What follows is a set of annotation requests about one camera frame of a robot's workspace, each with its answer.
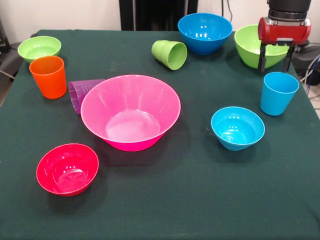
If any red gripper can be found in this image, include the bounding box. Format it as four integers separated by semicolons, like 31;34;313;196
257;16;313;74

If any large green bowl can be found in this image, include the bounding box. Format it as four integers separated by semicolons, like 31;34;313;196
234;24;290;70

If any blue cup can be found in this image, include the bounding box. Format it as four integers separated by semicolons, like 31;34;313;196
259;71;300;117

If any large blue bowl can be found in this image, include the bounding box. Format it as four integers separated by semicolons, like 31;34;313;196
177;12;234;56

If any small cyan bowl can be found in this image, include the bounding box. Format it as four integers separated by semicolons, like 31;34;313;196
210;106;266;152

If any green cup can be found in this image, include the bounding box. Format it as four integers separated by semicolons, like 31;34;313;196
151;39;188;71

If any large pink bowl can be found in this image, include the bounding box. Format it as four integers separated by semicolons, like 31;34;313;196
80;74;182;152

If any purple cup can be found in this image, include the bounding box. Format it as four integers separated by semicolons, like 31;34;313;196
68;78;106;115

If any small magenta bowl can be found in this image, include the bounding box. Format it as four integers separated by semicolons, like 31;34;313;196
35;143;100;197

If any small green bowl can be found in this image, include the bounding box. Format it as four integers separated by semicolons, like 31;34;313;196
17;35;62;64

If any dark green tablecloth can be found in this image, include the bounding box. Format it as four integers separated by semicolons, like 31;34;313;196
0;29;320;240

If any orange red cup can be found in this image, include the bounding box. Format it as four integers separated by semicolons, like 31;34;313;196
28;55;67;100

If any black device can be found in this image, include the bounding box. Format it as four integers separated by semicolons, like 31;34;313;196
0;18;11;53

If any tangle of cables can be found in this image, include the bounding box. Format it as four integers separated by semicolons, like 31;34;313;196
299;53;320;111

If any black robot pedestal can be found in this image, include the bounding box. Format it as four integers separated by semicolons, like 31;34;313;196
119;0;200;31

